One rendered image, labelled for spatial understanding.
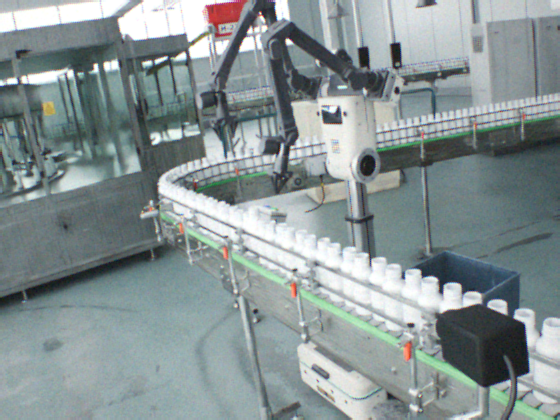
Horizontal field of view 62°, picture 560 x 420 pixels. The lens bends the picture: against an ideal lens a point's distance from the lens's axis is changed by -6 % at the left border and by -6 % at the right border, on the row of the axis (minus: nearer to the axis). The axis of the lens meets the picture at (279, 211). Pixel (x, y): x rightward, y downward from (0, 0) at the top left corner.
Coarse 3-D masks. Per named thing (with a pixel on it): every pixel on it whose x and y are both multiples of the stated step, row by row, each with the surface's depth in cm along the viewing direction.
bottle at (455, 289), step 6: (450, 288) 106; (456, 288) 105; (444, 294) 105; (450, 294) 103; (456, 294) 103; (444, 300) 105; (450, 300) 103; (456, 300) 103; (462, 300) 105; (444, 306) 104; (450, 306) 103; (456, 306) 103; (462, 306) 103
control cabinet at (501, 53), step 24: (480, 24) 647; (504, 24) 642; (528, 24) 651; (480, 48) 659; (504, 48) 651; (528, 48) 660; (480, 72) 673; (504, 72) 660; (528, 72) 669; (480, 96) 686; (504, 96) 669; (528, 96) 678; (528, 144) 698
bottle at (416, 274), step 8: (408, 272) 115; (416, 272) 115; (408, 280) 113; (416, 280) 113; (408, 288) 114; (416, 288) 113; (408, 296) 113; (416, 296) 113; (408, 312) 115; (416, 312) 114; (408, 320) 116; (416, 320) 114; (416, 328) 115
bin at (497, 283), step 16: (432, 256) 172; (448, 256) 174; (464, 256) 168; (432, 272) 173; (448, 272) 176; (464, 272) 169; (480, 272) 163; (496, 272) 157; (512, 272) 152; (464, 288) 171; (480, 288) 165; (496, 288) 143; (512, 288) 149; (512, 304) 150
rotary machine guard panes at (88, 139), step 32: (0, 64) 385; (32, 64) 399; (64, 64) 413; (96, 64) 427; (0, 96) 390; (32, 96) 403; (64, 96) 417; (96, 96) 432; (0, 128) 394; (64, 128) 422; (96, 128) 437; (128, 128) 453; (0, 160) 398; (32, 160) 412; (64, 160) 427; (96, 160) 442; (128, 160) 458; (0, 192) 402; (32, 192) 417
